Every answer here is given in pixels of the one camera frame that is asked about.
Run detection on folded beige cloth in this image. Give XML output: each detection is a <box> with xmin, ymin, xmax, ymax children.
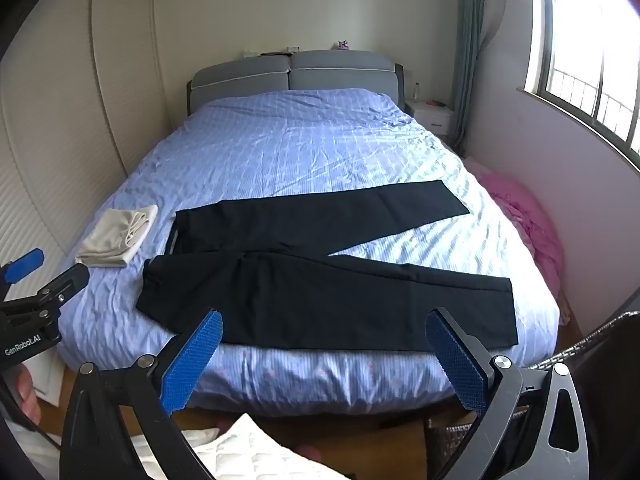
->
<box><xmin>75</xmin><ymin>204</ymin><xmax>159</xmax><ymax>268</ymax></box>

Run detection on green curtain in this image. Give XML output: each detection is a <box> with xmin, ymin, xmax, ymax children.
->
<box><xmin>450</xmin><ymin>0</ymin><xmax>489</xmax><ymax>152</ymax></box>

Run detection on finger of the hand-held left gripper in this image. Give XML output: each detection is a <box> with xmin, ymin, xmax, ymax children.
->
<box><xmin>0</xmin><ymin>248</ymin><xmax>47</xmax><ymax>288</ymax></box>
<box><xmin>30</xmin><ymin>262</ymin><xmax>91</xmax><ymax>313</ymax></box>

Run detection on grey padded headboard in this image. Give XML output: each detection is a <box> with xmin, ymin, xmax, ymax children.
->
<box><xmin>186</xmin><ymin>50</ymin><xmax>405</xmax><ymax>117</ymax></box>

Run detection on white wardrobe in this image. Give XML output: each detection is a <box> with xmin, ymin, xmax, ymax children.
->
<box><xmin>0</xmin><ymin>0</ymin><xmax>173</xmax><ymax>401</ymax></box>

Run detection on person's left hand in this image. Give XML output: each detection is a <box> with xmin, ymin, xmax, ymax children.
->
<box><xmin>12</xmin><ymin>364</ymin><xmax>44</xmax><ymax>427</ymax></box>

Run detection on bed with blue striped sheet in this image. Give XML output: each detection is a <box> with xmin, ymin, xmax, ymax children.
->
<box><xmin>57</xmin><ymin>87</ymin><xmax>561</xmax><ymax>417</ymax></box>

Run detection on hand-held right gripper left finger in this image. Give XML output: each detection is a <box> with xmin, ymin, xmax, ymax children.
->
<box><xmin>59</xmin><ymin>309</ymin><xmax>224</xmax><ymax>480</ymax></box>

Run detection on white quilted cloth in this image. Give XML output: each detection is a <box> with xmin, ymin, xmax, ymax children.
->
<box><xmin>10</xmin><ymin>412</ymin><xmax>323</xmax><ymax>480</ymax></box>

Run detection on window with metal bars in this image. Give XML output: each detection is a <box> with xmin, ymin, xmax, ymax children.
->
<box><xmin>522</xmin><ymin>0</ymin><xmax>640</xmax><ymax>157</ymax></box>

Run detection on black pants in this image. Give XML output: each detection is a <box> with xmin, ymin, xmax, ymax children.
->
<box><xmin>136</xmin><ymin>179</ymin><xmax>519</xmax><ymax>352</ymax></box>

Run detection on white nightstand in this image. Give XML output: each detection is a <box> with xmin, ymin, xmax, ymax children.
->
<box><xmin>405</xmin><ymin>100</ymin><xmax>457</xmax><ymax>136</ymax></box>

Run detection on pink blanket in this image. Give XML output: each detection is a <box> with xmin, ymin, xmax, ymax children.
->
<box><xmin>467</xmin><ymin>157</ymin><xmax>572</xmax><ymax>326</ymax></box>

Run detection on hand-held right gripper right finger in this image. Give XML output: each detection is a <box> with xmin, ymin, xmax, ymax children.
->
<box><xmin>424</xmin><ymin>307</ymin><xmax>592</xmax><ymax>480</ymax></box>

